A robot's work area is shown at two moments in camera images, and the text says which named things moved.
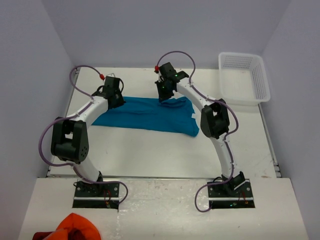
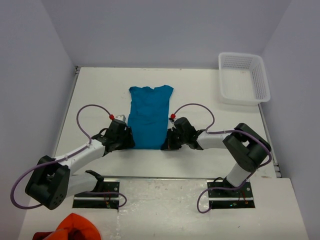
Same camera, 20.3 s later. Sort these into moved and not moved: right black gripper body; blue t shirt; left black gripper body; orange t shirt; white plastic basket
Moved: blue t shirt; left black gripper body; right black gripper body
Not moved: orange t shirt; white plastic basket
